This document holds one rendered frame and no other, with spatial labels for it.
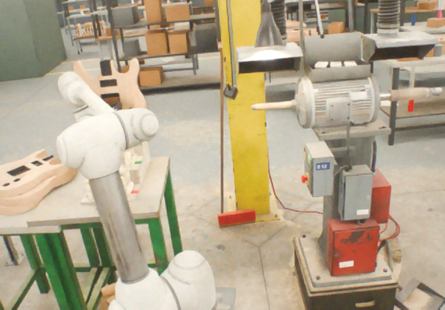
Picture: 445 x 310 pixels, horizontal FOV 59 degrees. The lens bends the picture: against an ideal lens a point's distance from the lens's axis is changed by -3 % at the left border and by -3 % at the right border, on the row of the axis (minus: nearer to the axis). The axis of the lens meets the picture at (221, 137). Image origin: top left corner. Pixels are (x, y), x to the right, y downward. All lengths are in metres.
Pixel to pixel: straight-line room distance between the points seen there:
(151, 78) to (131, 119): 5.69
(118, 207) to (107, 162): 0.15
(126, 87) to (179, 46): 4.64
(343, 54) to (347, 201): 0.73
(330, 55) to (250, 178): 1.41
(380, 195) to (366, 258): 0.35
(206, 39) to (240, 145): 3.79
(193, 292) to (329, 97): 1.07
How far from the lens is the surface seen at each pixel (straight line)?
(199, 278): 1.49
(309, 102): 1.95
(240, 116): 2.98
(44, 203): 2.18
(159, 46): 6.82
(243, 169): 3.16
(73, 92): 1.79
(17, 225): 2.13
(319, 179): 1.86
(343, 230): 2.23
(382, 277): 2.49
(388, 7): 2.12
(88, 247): 2.73
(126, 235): 1.36
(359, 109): 2.04
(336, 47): 2.12
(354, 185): 2.11
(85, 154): 1.26
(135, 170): 2.07
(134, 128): 1.28
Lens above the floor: 1.92
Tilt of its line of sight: 23 degrees down
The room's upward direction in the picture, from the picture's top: 5 degrees counter-clockwise
